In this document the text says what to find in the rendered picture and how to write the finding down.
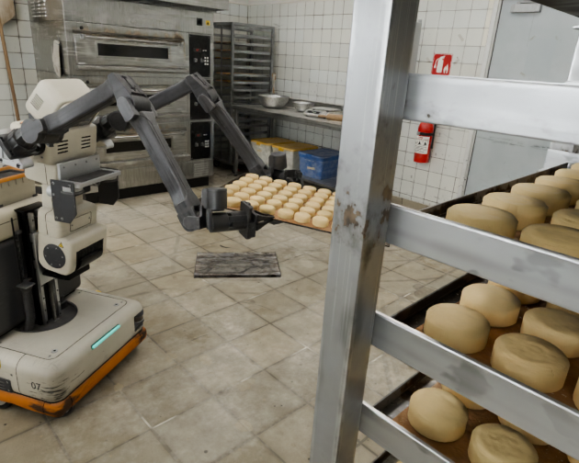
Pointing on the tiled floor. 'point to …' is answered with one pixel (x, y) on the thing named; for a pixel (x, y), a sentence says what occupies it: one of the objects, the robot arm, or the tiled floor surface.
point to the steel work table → (289, 121)
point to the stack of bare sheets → (236, 265)
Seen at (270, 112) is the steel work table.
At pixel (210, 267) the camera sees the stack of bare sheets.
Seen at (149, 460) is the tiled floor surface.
